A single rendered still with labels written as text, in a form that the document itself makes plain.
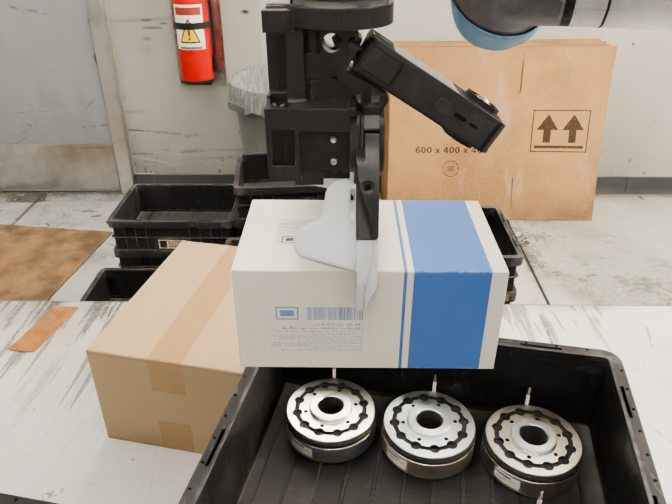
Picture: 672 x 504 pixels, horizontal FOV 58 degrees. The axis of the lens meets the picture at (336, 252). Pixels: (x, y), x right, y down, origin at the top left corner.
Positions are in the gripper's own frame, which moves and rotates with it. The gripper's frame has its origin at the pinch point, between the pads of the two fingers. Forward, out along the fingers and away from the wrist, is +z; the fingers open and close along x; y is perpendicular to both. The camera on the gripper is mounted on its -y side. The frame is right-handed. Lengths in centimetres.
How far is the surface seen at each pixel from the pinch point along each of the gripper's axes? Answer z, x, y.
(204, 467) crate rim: 17.6, 6.1, 14.2
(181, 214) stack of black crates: 72, -154, 61
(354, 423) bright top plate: 24.6, -6.0, 0.8
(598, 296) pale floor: 111, -159, -98
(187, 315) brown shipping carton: 24.5, -26.2, 23.9
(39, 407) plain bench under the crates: 40, -24, 48
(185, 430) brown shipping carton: 36.3, -16.1, 23.4
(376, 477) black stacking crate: 27.7, -1.4, -1.6
